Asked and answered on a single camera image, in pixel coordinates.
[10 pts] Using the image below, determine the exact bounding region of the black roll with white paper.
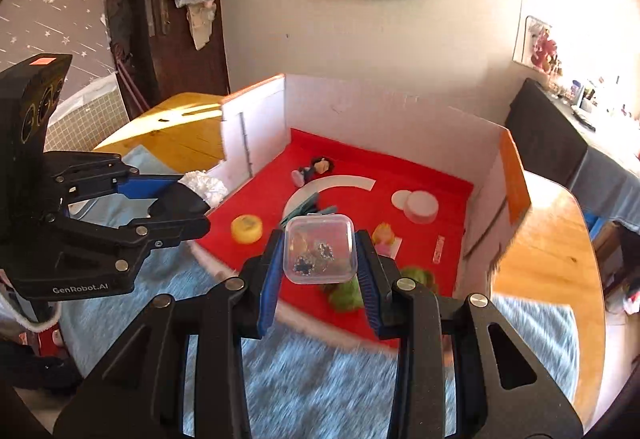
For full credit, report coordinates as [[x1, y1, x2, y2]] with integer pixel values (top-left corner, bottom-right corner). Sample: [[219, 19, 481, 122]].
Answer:
[[150, 170, 228, 222]]

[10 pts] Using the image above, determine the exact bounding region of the yellow tape measure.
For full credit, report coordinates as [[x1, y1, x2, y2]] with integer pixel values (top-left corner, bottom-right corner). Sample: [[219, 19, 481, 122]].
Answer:
[[230, 215, 264, 245]]

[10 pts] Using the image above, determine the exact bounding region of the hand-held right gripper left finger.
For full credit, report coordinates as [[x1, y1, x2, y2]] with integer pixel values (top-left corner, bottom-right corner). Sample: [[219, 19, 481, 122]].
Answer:
[[52, 229, 286, 439]]

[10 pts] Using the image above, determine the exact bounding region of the dark cloth-covered side table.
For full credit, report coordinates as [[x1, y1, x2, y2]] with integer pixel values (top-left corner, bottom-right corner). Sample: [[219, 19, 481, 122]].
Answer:
[[505, 78, 640, 230]]

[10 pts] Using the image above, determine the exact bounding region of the white jar lid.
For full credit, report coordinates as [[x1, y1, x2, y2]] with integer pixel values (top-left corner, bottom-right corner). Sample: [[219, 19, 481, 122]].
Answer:
[[391, 189, 440, 224]]

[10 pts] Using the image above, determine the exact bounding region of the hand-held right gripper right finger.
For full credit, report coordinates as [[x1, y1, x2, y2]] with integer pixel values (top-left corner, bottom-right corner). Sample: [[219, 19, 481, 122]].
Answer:
[[354, 229, 585, 439]]

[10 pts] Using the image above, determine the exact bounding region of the blonde girl figurine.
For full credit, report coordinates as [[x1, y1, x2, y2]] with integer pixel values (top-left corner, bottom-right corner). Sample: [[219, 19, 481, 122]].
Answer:
[[372, 223, 403, 260]]

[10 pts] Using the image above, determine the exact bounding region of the green plush roll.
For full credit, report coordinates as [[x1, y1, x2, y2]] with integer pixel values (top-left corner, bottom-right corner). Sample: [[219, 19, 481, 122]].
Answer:
[[400, 266, 440, 297], [325, 276, 367, 315]]

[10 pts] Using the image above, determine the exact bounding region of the dark-haired boy figurine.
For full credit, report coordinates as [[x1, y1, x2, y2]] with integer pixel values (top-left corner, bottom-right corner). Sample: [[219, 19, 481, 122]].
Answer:
[[291, 157, 335, 187]]

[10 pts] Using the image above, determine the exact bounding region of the orange cardboard box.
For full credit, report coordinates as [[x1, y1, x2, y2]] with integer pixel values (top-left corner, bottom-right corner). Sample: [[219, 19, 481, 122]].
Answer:
[[192, 74, 532, 350]]

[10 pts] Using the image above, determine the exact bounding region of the teal clip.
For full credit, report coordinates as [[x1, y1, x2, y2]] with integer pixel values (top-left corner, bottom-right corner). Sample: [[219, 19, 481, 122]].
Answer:
[[280, 191, 338, 227]]

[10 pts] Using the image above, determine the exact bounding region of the dark wooden door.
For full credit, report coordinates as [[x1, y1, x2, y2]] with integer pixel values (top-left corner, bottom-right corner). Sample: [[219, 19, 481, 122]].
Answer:
[[105, 0, 231, 120]]

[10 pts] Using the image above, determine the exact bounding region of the blue fluffy towel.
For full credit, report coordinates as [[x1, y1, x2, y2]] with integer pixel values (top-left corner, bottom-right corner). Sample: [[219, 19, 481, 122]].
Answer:
[[60, 144, 581, 439]]

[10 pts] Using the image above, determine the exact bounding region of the red plush toy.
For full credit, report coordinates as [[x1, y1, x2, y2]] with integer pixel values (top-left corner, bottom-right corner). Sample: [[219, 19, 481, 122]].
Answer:
[[530, 26, 558, 70]]

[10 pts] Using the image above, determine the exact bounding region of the small clear plastic box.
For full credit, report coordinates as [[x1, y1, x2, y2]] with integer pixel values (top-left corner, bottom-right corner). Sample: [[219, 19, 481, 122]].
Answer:
[[281, 214, 357, 286]]

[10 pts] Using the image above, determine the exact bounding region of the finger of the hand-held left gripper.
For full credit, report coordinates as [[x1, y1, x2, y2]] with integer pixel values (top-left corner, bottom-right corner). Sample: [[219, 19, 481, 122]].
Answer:
[[44, 151, 186, 206], [59, 211, 212, 266]]

